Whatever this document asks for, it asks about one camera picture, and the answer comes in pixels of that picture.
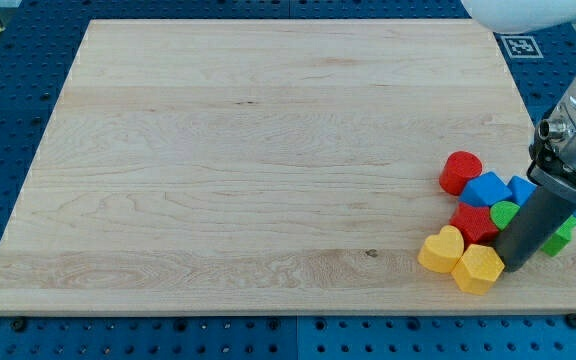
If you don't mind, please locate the green cube block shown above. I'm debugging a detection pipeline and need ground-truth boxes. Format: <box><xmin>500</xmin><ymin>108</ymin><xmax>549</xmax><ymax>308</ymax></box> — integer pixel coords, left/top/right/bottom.
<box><xmin>541</xmin><ymin>216</ymin><xmax>576</xmax><ymax>257</ymax></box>

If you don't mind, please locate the wooden board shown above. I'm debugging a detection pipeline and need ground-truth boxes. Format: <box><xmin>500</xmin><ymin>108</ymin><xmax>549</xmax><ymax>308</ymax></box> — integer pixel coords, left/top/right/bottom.
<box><xmin>0</xmin><ymin>19</ymin><xmax>576</xmax><ymax>317</ymax></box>

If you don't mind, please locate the blue pentagon block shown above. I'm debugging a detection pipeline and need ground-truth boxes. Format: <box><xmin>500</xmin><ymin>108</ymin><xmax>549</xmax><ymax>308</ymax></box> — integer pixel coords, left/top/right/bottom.
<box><xmin>459</xmin><ymin>172</ymin><xmax>512</xmax><ymax>207</ymax></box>

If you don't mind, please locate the fiducial marker tag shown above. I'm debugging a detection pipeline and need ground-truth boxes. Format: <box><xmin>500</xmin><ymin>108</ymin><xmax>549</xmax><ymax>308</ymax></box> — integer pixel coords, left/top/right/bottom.
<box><xmin>501</xmin><ymin>35</ymin><xmax>543</xmax><ymax>59</ymax></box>

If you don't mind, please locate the yellow heart block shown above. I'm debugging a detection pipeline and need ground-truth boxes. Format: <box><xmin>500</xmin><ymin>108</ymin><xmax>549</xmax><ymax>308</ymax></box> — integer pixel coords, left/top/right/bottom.
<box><xmin>417</xmin><ymin>225</ymin><xmax>465</xmax><ymax>274</ymax></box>

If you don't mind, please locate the blue cube block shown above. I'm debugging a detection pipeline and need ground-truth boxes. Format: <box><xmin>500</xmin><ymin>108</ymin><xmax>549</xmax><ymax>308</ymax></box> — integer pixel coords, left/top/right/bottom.
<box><xmin>507</xmin><ymin>176</ymin><xmax>536</xmax><ymax>207</ymax></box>

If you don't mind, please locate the red star block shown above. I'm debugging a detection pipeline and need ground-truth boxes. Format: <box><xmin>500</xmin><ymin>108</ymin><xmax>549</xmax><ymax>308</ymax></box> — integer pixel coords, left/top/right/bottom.
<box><xmin>449</xmin><ymin>202</ymin><xmax>499</xmax><ymax>246</ymax></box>

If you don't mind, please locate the green round block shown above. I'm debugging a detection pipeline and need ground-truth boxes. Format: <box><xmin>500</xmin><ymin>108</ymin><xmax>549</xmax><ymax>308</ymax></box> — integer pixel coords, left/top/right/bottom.
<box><xmin>490</xmin><ymin>201</ymin><xmax>520</xmax><ymax>231</ymax></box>

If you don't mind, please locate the yellow hexagon block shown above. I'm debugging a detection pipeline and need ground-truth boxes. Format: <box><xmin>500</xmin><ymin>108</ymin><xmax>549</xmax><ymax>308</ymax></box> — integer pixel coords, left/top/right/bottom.
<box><xmin>451</xmin><ymin>244</ymin><xmax>505</xmax><ymax>295</ymax></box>

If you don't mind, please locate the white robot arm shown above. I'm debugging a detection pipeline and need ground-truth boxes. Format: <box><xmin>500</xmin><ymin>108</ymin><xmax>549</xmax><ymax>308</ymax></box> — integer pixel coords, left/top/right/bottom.
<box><xmin>462</xmin><ymin>0</ymin><xmax>576</xmax><ymax>272</ymax></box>

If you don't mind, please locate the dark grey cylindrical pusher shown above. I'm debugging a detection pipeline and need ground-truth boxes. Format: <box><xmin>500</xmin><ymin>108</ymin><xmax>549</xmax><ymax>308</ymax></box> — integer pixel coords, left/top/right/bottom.
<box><xmin>493</xmin><ymin>186</ymin><xmax>576</xmax><ymax>272</ymax></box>

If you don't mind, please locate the red cylinder block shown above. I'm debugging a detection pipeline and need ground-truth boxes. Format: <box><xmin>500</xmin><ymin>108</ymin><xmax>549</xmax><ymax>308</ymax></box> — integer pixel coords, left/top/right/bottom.
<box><xmin>439</xmin><ymin>151</ymin><xmax>483</xmax><ymax>195</ymax></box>

